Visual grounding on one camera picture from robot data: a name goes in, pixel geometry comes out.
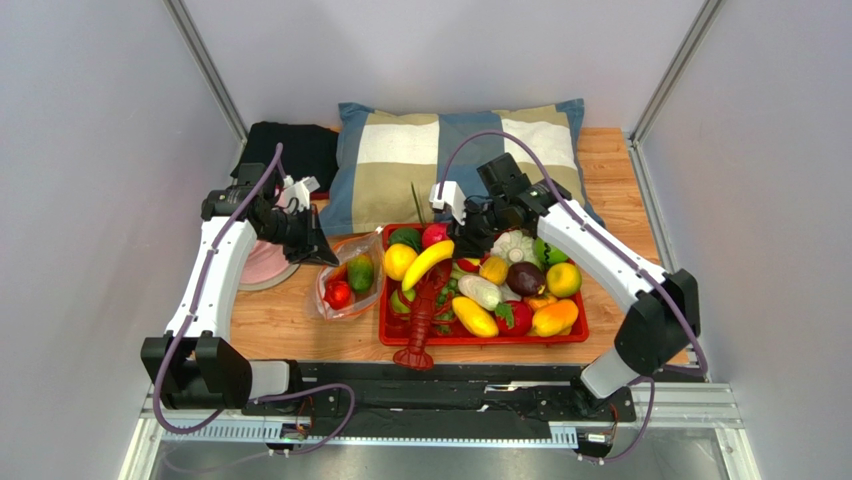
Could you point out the yellow green toy apple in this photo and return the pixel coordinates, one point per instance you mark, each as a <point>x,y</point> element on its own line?
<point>563,280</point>

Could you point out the red toy pomegranate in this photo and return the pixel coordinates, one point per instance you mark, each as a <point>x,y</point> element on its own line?
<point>433,234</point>

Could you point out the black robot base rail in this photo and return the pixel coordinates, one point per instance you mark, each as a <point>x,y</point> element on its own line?
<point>468,401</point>

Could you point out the small green toy lime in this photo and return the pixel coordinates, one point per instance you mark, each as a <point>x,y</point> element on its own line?
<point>402,300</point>

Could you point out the green toy watermelon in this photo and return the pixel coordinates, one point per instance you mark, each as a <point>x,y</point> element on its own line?
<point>547,254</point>

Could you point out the clear orange zip top bag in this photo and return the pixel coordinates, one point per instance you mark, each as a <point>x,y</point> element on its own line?
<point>345,250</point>

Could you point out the white toy garlic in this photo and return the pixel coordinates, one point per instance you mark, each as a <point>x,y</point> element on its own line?
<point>515,246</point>

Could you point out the red toy lobster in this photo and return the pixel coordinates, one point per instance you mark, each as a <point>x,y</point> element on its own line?
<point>432,301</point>

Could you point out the red plastic tray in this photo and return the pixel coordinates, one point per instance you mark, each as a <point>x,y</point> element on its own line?
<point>395,331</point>

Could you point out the pink bucket hat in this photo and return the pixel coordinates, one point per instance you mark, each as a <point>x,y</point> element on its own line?
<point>265,267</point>

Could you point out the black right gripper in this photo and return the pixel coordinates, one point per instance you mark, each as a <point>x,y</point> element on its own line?
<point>470,230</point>

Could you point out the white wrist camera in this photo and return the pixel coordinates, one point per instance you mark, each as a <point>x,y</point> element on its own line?
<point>295,195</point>
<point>448,197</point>

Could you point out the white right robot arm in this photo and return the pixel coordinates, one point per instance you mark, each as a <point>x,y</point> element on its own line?
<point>662,315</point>

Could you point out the red toy tomato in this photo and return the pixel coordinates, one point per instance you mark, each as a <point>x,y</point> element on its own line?
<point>513,318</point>

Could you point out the small orange toy fruit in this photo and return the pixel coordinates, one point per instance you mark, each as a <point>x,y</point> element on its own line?
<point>494,269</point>

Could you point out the blue beige checkered pillow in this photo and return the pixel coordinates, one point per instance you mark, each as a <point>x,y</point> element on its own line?
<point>388,163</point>

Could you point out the green orange toy papaya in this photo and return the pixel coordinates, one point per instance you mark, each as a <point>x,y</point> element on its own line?
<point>361,273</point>

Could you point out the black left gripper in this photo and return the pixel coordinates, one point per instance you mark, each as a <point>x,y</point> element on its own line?
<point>313,244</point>

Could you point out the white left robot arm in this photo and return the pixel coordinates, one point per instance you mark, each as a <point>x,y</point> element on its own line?
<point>193,364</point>

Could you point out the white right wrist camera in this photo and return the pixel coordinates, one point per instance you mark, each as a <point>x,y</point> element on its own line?
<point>448,197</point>

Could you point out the dark purple toy eggplant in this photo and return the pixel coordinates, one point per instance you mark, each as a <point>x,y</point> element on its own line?
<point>525,279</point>

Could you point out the orange yellow toy mango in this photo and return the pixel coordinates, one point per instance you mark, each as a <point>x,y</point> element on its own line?
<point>553,319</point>

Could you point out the yellow toy banana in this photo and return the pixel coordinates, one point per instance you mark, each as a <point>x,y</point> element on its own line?
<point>425,261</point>

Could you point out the red toy apple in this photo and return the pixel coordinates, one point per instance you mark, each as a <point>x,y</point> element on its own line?
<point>338,294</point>

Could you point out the yellow toy lemon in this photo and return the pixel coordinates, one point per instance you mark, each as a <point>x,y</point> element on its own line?
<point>397,260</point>

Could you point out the yellow toy squash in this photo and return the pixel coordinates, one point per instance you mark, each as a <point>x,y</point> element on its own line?
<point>476,320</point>

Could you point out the dark green toy vegetable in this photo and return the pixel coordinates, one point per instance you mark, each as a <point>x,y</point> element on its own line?
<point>408,236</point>

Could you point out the black folded cloth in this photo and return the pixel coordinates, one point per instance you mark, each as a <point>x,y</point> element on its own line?
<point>308,150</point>

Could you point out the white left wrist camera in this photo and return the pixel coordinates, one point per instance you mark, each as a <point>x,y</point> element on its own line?
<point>295,195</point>

